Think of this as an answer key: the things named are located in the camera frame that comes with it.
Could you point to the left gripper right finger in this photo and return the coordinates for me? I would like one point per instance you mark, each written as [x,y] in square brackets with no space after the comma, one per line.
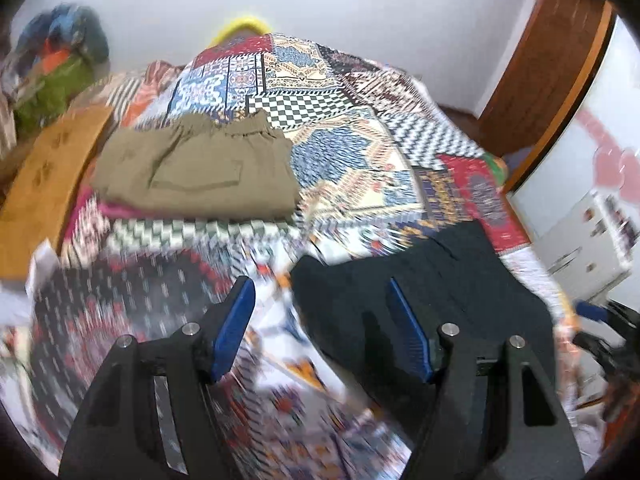
[496,414]

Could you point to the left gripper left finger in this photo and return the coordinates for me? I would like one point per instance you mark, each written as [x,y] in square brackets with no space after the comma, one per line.
[116,432]

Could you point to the black pants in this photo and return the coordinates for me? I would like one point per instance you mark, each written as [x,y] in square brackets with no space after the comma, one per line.
[453,276]

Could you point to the orange sleeved right forearm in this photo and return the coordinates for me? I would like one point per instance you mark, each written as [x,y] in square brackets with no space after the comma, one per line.
[621,415]

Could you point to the white cabinet with stickers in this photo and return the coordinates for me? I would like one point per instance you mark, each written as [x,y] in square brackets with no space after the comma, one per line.
[591,249]

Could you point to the olive folded pants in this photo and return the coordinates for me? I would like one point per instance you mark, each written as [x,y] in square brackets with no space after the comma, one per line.
[196,168]

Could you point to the colourful patchwork bedspread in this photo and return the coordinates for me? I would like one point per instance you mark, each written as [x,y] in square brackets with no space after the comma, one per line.
[379,168]

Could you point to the brown wooden wardrobe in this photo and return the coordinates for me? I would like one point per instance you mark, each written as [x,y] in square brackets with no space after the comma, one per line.
[549,74]

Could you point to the green storage bag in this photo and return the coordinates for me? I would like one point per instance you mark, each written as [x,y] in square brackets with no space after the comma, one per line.
[49,96]

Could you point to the pile of clothes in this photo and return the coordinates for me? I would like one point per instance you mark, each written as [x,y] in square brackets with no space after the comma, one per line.
[68,27]

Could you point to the yellow headboard tube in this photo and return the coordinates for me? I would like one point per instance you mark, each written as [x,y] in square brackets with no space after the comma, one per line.
[248,25]

